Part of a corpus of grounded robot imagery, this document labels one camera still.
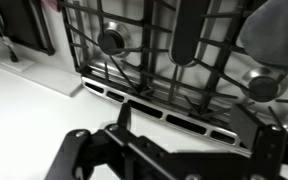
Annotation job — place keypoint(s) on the black portable cooktop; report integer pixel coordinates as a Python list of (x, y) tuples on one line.
[(20, 23)]

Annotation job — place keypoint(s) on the stainless steel gas stove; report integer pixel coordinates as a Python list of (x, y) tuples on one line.
[(134, 13)]

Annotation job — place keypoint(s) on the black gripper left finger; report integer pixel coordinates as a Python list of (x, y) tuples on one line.
[(124, 115)]

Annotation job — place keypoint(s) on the white wall outlet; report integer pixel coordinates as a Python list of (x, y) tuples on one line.
[(17, 63)]

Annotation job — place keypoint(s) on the black cast iron stove grate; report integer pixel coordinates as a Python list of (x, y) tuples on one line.
[(147, 33)]

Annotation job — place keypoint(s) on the grey cloth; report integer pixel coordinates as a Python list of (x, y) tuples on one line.
[(277, 33)]

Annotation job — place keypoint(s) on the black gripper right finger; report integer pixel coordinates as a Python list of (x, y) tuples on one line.
[(245, 126)]

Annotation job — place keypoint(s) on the small round gas burner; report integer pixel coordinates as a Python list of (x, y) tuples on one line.
[(110, 41), (264, 86)]

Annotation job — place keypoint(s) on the oval black gas burner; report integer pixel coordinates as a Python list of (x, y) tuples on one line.
[(187, 33)]

